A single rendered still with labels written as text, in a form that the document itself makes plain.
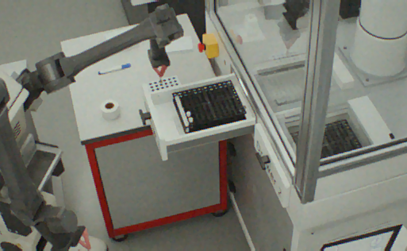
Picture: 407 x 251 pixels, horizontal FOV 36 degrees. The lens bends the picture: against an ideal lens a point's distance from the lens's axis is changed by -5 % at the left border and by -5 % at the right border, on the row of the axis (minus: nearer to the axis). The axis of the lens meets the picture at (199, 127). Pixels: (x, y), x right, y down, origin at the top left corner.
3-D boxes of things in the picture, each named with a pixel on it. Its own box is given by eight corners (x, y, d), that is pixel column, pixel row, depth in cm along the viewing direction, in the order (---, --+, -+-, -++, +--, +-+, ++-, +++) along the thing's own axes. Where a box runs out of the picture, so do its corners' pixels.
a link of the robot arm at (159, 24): (163, 1, 181) (177, 33, 182) (171, 3, 195) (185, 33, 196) (30, 65, 190) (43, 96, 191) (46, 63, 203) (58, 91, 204)
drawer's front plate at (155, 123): (163, 161, 224) (159, 140, 216) (143, 105, 244) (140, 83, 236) (167, 160, 224) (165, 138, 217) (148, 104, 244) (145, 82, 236)
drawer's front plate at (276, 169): (283, 208, 208) (286, 187, 200) (254, 144, 228) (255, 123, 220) (288, 206, 209) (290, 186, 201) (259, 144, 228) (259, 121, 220)
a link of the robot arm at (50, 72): (25, 75, 193) (32, 91, 194) (44, 64, 187) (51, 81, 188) (46, 68, 201) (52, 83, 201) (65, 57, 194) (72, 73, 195)
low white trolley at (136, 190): (110, 251, 296) (80, 140, 240) (86, 155, 337) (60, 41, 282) (230, 221, 305) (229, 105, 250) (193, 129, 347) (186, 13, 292)
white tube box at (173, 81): (152, 103, 252) (151, 96, 250) (147, 89, 258) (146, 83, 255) (183, 95, 255) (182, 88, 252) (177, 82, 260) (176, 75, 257)
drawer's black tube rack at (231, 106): (186, 140, 228) (184, 126, 224) (173, 106, 240) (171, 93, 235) (246, 125, 232) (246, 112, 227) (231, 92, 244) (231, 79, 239)
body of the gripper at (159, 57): (163, 49, 249) (162, 34, 244) (170, 65, 242) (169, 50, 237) (147, 53, 248) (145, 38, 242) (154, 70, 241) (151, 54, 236)
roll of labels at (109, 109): (118, 105, 252) (117, 98, 250) (120, 117, 248) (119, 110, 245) (101, 109, 252) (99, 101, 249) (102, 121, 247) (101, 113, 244)
